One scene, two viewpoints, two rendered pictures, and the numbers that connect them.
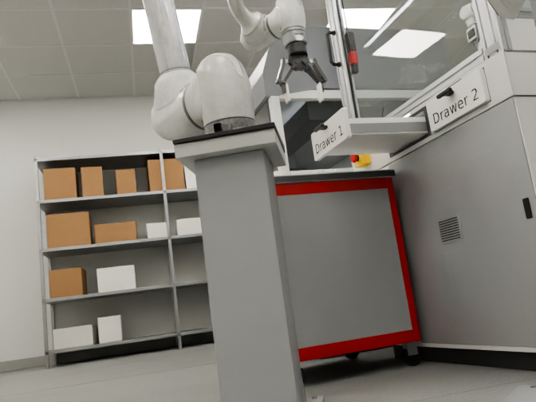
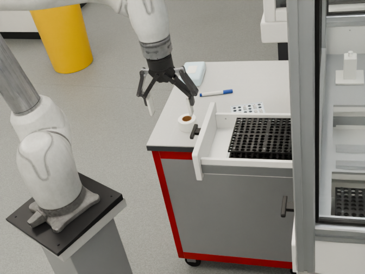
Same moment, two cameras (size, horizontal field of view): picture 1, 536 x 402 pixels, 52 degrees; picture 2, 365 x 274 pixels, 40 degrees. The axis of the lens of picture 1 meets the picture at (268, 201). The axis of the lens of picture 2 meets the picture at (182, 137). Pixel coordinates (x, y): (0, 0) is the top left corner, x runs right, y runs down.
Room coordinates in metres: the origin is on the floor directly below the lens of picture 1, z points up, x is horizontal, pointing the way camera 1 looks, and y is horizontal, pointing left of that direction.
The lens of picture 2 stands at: (0.89, -1.05, 1.87)
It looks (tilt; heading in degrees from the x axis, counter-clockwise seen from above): 36 degrees down; 40
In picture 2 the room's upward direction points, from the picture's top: 11 degrees counter-clockwise
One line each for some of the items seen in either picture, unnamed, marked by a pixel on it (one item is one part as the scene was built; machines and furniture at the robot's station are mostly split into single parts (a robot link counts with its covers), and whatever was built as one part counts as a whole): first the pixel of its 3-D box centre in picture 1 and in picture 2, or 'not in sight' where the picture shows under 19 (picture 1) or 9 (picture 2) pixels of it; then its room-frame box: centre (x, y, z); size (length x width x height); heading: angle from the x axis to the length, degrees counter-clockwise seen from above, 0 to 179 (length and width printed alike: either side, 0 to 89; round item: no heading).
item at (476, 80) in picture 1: (455, 102); (299, 215); (1.75, -0.66, 0.87); 0.29 x 0.02 x 0.11; 19
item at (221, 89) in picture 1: (222, 92); (46, 165); (1.56, 0.09, 0.94); 0.18 x 0.16 x 0.22; 47
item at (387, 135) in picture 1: (380, 136); (270, 143); (2.01, -0.46, 0.86); 0.40 x 0.26 x 0.06; 109
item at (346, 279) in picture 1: (312, 278); (243, 169); (2.33, -0.14, 0.38); 0.62 x 0.58 x 0.76; 19
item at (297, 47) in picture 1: (297, 58); (161, 67); (1.88, -0.18, 1.16); 0.08 x 0.07 x 0.09; 109
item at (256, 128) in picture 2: not in sight; (267, 142); (2.01, -0.45, 0.87); 0.22 x 0.18 x 0.06; 109
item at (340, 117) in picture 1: (329, 135); (206, 139); (1.94, -0.26, 0.87); 0.29 x 0.02 x 0.11; 19
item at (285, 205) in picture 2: (447, 92); (288, 206); (1.74, -0.64, 0.91); 0.07 x 0.04 x 0.01; 19
